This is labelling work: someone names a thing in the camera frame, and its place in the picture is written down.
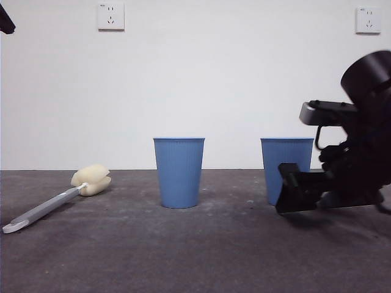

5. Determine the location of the black right camera cable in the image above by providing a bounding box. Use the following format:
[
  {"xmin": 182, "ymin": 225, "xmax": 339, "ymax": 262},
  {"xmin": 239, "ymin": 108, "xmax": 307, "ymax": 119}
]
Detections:
[{"xmin": 313, "ymin": 124, "xmax": 325, "ymax": 151}]

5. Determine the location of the white wall socket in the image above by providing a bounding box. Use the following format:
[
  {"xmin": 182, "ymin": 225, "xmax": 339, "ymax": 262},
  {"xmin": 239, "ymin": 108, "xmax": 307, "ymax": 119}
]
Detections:
[
  {"xmin": 97, "ymin": 2, "xmax": 126, "ymax": 32},
  {"xmin": 355, "ymin": 7, "xmax": 382, "ymax": 35}
]

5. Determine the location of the blue ribbed plastic cup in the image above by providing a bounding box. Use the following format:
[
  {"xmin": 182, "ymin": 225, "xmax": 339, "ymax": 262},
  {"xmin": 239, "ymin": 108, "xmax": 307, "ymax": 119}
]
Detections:
[
  {"xmin": 260, "ymin": 137, "xmax": 315, "ymax": 206},
  {"xmin": 153, "ymin": 137, "xmax": 206, "ymax": 209}
]

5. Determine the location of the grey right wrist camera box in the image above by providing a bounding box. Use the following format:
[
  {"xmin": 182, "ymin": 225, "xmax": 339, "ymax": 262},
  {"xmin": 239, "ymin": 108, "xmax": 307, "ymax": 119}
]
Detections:
[{"xmin": 298, "ymin": 99, "xmax": 359, "ymax": 126}]

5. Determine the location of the grey-handled sponge cup brush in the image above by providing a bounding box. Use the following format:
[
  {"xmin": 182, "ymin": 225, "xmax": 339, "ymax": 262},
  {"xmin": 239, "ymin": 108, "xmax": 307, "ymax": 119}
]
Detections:
[{"xmin": 2, "ymin": 164, "xmax": 111, "ymax": 235}]

